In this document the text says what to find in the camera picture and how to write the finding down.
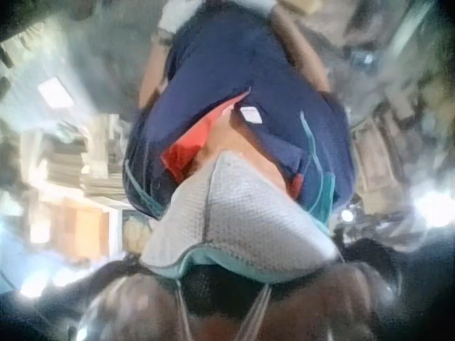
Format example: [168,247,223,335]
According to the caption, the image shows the person's left hand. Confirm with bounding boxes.
[157,0,187,34]

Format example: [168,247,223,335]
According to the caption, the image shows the orange carton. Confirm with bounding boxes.
[49,198,112,251]

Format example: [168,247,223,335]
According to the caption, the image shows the cluttered wooden shelf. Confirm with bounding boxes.
[350,104,406,215]

